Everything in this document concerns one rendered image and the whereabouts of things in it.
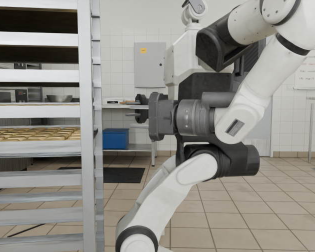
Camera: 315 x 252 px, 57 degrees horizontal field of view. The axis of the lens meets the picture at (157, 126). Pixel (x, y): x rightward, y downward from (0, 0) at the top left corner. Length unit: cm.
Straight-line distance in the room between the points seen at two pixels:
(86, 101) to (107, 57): 427
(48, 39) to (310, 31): 58
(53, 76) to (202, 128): 39
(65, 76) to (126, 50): 420
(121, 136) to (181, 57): 348
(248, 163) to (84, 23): 68
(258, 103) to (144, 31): 444
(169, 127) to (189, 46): 29
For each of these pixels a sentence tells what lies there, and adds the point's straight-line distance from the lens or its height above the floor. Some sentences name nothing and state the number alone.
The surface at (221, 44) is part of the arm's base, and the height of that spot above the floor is 113.
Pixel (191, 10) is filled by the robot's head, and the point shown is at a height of 127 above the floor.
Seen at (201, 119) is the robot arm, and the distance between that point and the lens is 66.
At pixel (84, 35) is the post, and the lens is 76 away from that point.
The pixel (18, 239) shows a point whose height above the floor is 43.
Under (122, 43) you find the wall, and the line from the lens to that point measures 499.
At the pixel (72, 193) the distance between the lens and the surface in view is 127.
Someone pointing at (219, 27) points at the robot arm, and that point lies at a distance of 76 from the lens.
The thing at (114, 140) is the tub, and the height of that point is 36.
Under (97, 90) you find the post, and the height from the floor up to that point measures 102.
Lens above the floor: 100
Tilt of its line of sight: 6 degrees down
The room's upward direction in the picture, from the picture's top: straight up
